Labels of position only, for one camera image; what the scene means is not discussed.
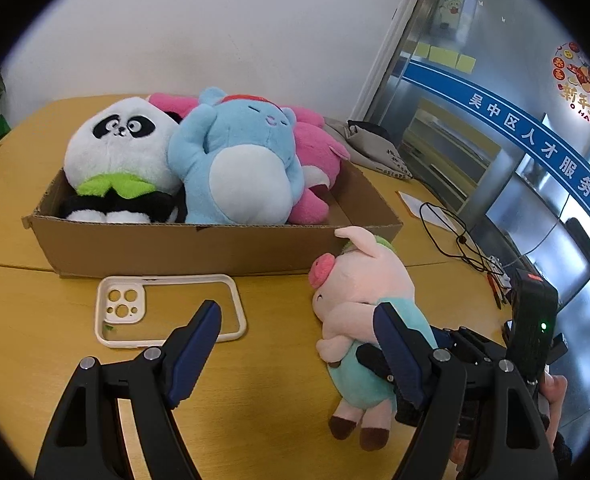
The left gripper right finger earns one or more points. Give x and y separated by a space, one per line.
508 439

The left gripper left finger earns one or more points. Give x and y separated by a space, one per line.
85 438

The cream phone case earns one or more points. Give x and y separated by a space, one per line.
134 312

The pink pig plush toy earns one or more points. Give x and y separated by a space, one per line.
348 287

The large pink plush bear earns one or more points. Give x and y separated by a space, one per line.
321 156

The panda plush toy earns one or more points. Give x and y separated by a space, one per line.
116 163

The blue plush toy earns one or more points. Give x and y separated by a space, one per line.
236 157

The person right hand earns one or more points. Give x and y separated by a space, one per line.
553 389

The white paper envelope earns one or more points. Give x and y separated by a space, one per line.
428 213

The cardboard tray box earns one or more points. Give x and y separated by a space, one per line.
97 250

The grey canvas bag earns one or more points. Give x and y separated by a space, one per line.
368 148

